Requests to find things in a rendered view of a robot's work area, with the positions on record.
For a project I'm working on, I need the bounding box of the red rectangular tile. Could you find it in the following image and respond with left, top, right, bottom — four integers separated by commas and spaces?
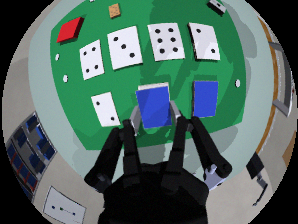
56, 17, 85, 43

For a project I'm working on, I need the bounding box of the blue card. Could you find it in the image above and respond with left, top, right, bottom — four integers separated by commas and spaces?
193, 81, 218, 118
135, 86, 172, 129

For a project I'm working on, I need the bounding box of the green felt table mat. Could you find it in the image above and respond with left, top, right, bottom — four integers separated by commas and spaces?
50, 0, 246, 150

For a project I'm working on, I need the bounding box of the tan wooden bar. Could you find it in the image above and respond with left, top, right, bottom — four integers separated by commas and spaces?
109, 3, 121, 19

